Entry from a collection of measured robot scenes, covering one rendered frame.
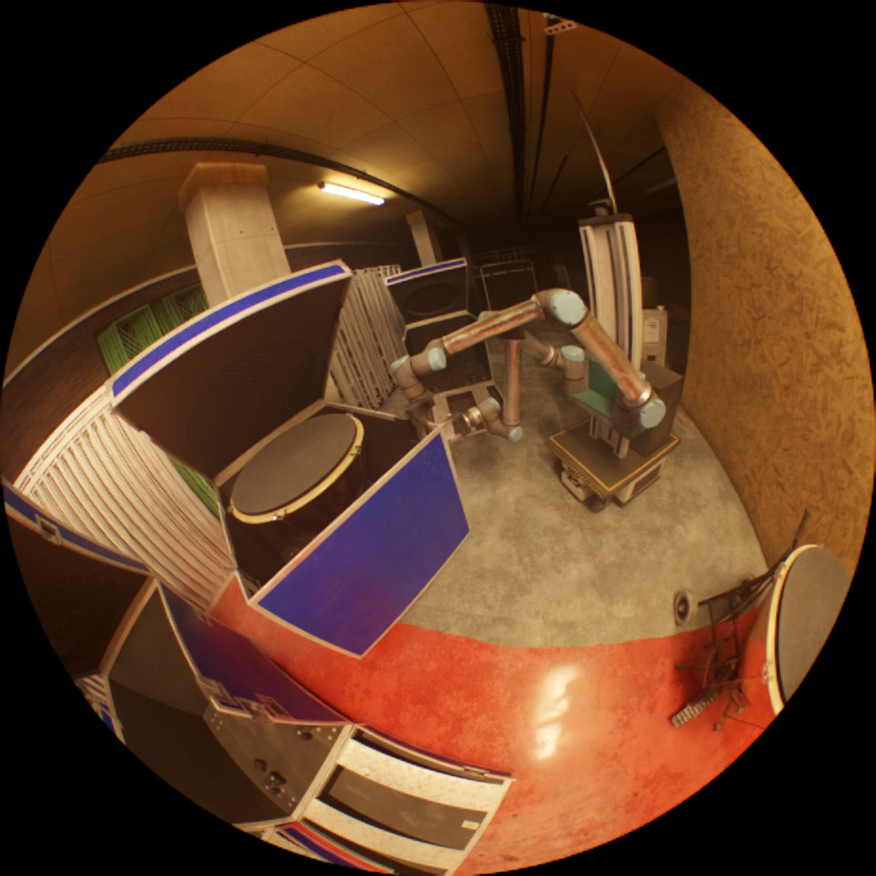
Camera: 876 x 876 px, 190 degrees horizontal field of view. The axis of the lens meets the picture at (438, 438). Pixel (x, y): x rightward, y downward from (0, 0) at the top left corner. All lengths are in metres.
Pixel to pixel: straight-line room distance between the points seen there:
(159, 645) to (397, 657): 1.47
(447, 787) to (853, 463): 2.41
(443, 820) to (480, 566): 1.62
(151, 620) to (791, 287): 4.01
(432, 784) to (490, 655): 0.81
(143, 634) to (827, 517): 3.67
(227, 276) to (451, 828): 3.36
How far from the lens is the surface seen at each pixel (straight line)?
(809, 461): 2.10
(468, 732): 1.57
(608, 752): 1.67
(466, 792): 1.62
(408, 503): 1.11
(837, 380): 1.98
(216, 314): 1.02
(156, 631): 1.96
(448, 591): 1.70
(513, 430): 1.37
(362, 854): 1.98
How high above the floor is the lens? 1.54
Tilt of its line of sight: 33 degrees down
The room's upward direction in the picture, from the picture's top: 17 degrees counter-clockwise
